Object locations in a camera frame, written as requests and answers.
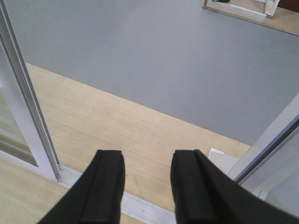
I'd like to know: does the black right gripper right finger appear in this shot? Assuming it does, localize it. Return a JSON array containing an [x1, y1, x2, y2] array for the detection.
[[171, 150, 299, 224]]

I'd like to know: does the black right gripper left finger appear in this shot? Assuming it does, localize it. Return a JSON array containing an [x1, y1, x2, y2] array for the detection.
[[43, 150, 125, 224]]

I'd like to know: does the white framed sliding glass door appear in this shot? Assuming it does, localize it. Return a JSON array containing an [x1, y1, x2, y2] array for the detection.
[[0, 1, 61, 182]]

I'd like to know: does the white door bottom track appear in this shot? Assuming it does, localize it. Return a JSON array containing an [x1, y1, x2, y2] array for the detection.
[[58, 164, 176, 224]]

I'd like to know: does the white diagonal support brace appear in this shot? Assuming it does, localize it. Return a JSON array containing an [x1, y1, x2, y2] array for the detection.
[[208, 148, 247, 184]]

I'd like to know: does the light wooden floor platform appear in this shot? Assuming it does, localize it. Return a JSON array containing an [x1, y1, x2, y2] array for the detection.
[[0, 63, 249, 224]]

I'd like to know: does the white door jamb frame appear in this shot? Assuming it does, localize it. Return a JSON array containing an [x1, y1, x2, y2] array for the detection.
[[228, 95, 299, 183]]

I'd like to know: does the distant wooden platform with frame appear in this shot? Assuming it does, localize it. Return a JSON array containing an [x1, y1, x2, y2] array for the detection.
[[203, 0, 299, 36]]

